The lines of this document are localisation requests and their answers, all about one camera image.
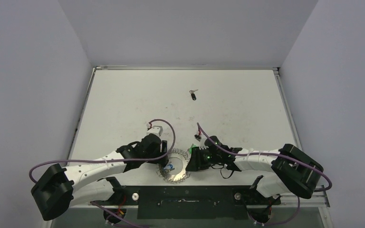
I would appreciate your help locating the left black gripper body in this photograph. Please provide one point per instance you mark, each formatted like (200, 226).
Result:
(164, 150)

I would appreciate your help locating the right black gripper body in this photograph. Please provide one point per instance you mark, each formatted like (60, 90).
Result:
(194, 160)

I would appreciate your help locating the key with blue tag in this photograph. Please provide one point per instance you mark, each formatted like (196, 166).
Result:
(169, 167)

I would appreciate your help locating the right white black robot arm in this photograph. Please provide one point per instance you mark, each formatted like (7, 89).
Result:
(291, 169)

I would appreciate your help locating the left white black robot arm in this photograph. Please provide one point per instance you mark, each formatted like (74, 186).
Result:
(61, 187)

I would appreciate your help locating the far key with black tag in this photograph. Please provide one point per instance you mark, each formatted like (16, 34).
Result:
(192, 93)

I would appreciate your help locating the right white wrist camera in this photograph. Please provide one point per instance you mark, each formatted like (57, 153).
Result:
(201, 140)

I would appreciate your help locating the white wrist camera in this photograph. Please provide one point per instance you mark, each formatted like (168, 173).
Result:
(201, 140)
(155, 130)

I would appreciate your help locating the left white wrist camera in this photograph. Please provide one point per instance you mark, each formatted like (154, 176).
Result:
(155, 130)

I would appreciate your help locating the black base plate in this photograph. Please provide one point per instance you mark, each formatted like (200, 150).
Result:
(191, 202)

